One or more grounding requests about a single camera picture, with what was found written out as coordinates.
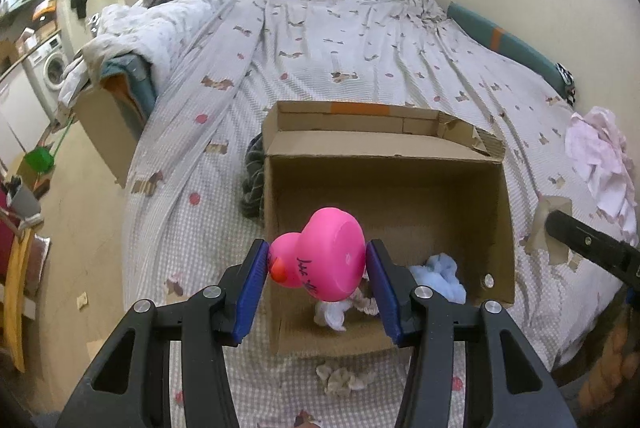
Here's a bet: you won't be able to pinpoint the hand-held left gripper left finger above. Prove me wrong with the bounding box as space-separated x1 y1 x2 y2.
55 239 271 428

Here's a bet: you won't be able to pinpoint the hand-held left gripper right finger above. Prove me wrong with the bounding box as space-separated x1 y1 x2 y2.
365 240 578 428

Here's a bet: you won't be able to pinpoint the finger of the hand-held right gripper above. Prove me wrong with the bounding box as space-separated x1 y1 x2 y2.
545 210 640 285

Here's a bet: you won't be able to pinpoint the light blue plush toy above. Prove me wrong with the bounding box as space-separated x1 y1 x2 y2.
407 253 467 303

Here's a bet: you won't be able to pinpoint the white sock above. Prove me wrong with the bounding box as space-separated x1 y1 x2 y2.
314 298 353 333

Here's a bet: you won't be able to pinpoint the pink rubber duck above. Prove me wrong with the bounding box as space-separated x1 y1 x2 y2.
267 206 367 302

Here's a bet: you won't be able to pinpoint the cardboard box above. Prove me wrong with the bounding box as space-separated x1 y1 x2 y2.
261 101 516 357

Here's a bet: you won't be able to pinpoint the person's right hand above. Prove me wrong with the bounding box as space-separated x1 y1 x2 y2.
582 320 640 414

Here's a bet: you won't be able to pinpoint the brown cardboard piece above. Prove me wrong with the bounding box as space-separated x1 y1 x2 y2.
525 195 583 271

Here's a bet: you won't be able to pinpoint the pale pink cloth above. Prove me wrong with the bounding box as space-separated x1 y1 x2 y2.
565 106 640 239

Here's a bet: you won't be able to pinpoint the dark striped cloth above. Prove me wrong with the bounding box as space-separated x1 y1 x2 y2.
239 133 266 221

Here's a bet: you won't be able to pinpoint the black white patterned cloth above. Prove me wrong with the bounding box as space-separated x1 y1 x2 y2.
556 62 576 106

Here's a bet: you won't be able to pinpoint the wooden bedside cabinet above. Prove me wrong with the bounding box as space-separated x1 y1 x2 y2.
74 82 146 189

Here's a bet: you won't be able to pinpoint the teal bolster pillow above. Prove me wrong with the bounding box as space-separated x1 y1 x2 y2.
446 1 563 83

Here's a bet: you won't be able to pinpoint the yellow wooden chair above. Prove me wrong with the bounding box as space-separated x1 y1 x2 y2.
0 208 38 374

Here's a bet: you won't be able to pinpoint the teal and orange folded blankets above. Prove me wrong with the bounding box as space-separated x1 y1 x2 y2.
100 52 158 119

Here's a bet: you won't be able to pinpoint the grey bin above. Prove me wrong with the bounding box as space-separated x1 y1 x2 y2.
7 180 42 217

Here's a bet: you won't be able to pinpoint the white printed duvet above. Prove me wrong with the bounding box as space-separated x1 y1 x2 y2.
82 0 236 73

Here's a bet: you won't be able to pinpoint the white kitchen cabinet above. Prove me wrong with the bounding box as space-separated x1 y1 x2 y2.
0 68 51 159

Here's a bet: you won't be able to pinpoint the white washing machine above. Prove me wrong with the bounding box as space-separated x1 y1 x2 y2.
22 36 68 109

